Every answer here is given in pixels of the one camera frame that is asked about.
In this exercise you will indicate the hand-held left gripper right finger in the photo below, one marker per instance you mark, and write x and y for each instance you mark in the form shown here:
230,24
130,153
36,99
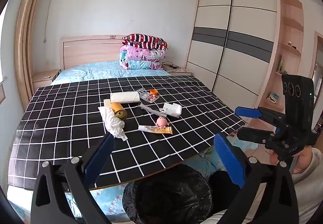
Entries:
228,158

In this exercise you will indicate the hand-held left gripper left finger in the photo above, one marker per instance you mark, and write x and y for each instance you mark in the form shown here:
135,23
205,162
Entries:
99,161

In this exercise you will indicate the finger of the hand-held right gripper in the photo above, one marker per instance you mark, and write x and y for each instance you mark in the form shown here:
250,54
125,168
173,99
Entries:
246,112
252,135

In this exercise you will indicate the white tissue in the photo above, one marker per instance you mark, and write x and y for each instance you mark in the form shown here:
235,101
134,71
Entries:
111,120

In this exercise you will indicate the yellow tape roll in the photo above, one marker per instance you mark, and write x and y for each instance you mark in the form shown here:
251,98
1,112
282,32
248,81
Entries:
118,109

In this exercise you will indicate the white yellow ointment tube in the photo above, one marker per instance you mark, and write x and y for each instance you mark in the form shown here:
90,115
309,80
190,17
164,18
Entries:
156,129

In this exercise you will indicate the trash bin with black bag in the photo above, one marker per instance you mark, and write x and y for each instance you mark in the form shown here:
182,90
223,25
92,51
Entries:
171,193

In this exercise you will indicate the grey plastic strip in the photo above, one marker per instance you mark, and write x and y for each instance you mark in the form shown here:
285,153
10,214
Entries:
149,109

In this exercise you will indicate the white plastic box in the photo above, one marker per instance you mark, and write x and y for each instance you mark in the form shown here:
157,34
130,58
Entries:
172,109

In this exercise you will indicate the pink toy figure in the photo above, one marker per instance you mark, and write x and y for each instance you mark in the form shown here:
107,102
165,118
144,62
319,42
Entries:
162,121

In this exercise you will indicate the person's right forearm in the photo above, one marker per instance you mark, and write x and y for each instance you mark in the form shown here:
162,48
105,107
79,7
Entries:
313,173

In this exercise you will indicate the person's right hand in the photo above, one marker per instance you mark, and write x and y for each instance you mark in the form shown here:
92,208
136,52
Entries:
302,158

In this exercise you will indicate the stack of books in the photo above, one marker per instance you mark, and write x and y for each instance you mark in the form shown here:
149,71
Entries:
273,97

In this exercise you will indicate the person's leg in black pants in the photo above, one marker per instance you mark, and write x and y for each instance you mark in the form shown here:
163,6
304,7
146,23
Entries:
222,188

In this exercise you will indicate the black white checkered cloth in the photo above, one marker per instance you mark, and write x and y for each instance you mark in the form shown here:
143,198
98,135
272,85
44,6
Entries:
63,113

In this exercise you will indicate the white cardboard paper tube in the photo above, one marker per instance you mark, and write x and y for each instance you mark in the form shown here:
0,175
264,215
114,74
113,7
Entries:
125,97

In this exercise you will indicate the wooden nightstand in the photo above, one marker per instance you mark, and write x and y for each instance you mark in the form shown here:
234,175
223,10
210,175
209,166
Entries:
185,71
44,80

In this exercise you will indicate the white sliding door wardrobe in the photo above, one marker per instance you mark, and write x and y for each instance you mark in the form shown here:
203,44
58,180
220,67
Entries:
242,37

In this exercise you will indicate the clear empty blister pack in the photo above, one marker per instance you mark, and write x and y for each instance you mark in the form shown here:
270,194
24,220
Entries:
141,91

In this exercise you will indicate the blister pack with orange pills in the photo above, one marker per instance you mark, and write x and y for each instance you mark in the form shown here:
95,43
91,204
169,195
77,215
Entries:
151,98

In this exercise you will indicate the orange bottle cap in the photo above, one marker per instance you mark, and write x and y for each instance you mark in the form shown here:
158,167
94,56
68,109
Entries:
153,92

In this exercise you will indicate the wooden corner shelf unit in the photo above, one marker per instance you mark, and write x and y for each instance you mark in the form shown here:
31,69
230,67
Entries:
292,24

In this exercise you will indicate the wooden bed headboard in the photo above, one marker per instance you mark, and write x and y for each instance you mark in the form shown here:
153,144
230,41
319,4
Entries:
88,50

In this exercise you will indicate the pink folded quilt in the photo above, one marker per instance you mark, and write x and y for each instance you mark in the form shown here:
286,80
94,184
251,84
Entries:
141,57

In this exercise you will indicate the striped red blue pillow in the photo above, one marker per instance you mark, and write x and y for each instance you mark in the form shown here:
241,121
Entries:
146,40

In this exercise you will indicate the wooden window alcove frame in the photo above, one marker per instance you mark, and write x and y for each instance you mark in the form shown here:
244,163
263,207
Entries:
22,37

